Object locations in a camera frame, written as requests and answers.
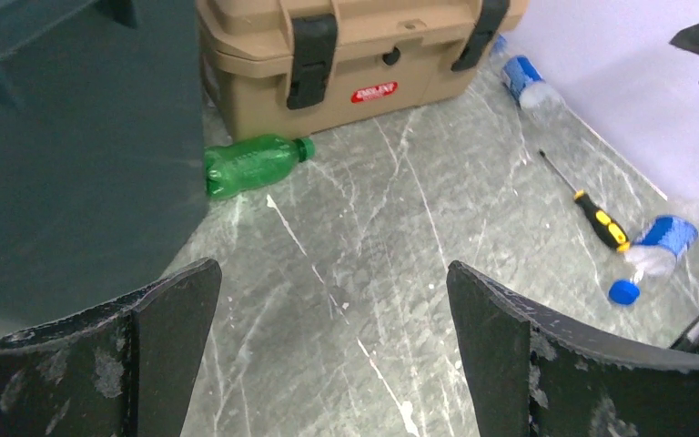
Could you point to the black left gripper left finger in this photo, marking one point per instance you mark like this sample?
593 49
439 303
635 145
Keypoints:
126 367

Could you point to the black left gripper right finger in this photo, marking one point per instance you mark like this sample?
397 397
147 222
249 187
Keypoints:
532 371

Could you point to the crushed Pepsi bottle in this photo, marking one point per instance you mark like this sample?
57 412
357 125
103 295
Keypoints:
657 250

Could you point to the dark green plastic bin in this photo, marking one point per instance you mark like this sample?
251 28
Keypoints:
101 144

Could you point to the yellow black tool right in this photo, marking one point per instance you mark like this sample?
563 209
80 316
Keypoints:
609 231

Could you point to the blue label bottle far right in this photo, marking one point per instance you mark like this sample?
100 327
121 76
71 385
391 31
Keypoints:
531 92

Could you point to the green plastic bottle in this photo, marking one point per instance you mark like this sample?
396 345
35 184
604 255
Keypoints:
253 163

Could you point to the tan plastic toolbox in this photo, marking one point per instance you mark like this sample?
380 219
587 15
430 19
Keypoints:
294 68

